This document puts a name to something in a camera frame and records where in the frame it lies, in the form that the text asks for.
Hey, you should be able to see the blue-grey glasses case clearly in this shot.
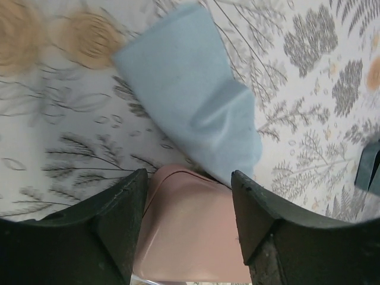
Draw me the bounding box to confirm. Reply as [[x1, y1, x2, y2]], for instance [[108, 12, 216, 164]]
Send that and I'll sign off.
[[354, 141, 379, 196]]

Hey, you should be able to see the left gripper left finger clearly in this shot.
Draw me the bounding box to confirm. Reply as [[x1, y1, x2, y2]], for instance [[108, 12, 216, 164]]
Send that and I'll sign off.
[[1, 169, 148, 284]]

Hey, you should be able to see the blue cloth by pink case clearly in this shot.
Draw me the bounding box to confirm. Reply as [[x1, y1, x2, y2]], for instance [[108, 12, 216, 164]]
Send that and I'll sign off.
[[113, 3, 262, 185]]

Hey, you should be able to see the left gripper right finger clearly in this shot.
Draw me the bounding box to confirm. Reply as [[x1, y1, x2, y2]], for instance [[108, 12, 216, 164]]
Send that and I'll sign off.
[[231, 171, 379, 284]]

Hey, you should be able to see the floral table mat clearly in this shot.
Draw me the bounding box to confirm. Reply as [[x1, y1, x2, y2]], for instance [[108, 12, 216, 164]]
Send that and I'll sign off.
[[1, 1, 379, 222]]

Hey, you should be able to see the pink glasses case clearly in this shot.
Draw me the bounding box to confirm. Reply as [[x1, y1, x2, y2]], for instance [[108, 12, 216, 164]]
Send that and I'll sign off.
[[133, 164, 251, 283]]

